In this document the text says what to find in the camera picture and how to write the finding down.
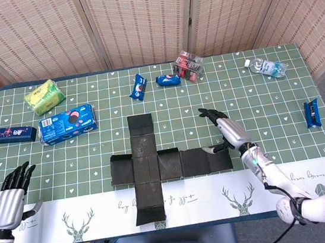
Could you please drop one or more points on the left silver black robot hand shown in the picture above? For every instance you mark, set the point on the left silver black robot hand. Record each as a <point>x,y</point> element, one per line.
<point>7,207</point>

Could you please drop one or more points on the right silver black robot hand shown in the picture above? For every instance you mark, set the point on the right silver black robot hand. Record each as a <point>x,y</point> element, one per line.
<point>232,131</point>

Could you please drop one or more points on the black paper box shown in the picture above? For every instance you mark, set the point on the black paper box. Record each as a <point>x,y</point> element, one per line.
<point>145,165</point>

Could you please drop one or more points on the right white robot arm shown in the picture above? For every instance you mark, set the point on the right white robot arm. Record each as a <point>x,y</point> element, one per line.
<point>277,175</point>

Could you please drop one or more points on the clear box with red items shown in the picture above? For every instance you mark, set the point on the clear box with red items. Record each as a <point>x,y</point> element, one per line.
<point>188,67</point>

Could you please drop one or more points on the blue Oreo cookie box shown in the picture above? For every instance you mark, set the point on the blue Oreo cookie box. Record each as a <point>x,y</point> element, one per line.
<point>67,125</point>

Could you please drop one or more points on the green checked tablecloth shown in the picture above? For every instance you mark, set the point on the green checked tablecloth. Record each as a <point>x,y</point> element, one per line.
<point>178,107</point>

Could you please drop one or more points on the clear plastic water bottle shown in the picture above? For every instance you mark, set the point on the clear plastic water bottle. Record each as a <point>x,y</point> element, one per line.
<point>266,67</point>

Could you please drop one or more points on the dark blue small carton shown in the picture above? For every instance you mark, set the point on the dark blue small carton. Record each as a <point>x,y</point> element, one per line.
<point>14,135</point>

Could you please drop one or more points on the blue black snack packet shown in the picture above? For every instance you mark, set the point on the blue black snack packet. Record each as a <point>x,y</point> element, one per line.
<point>312,113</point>

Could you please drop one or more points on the rounded blue Oreo packet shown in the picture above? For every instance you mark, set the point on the rounded blue Oreo packet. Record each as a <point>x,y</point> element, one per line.
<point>168,80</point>

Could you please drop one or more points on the long blue Oreo packet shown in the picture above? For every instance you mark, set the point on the long blue Oreo packet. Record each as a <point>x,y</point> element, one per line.
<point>138,87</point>

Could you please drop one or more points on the woven folding screen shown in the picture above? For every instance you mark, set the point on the woven folding screen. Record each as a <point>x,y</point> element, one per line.
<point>143,19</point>

